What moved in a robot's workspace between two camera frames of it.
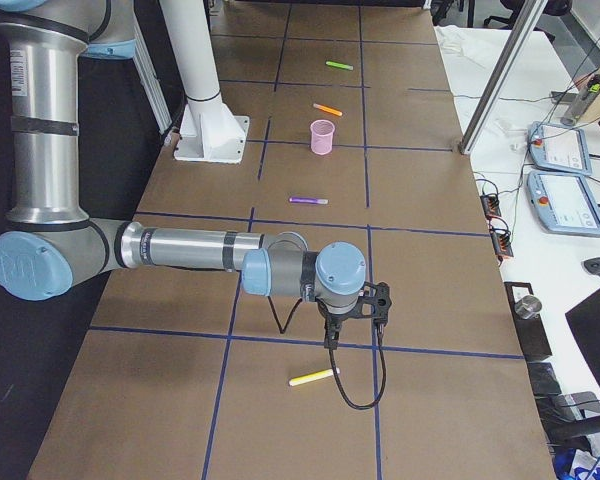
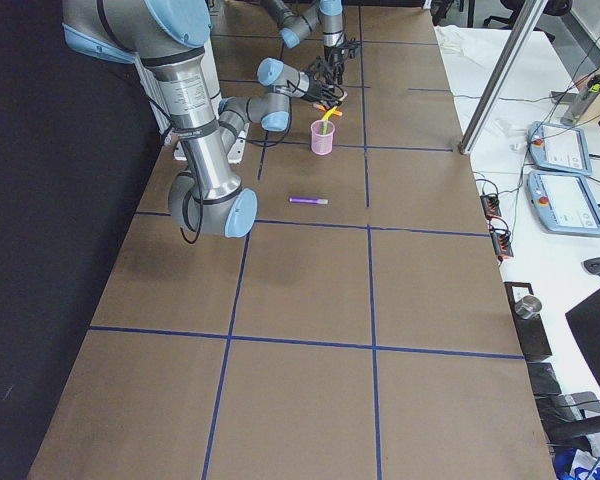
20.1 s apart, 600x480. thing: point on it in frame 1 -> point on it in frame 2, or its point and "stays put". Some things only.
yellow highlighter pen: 312,376 -> 329,112
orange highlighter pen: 327,109 stays put
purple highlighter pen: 309,200 stays put
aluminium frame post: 501,76 stays put
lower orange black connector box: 501,242 stays put
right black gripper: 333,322 -> 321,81
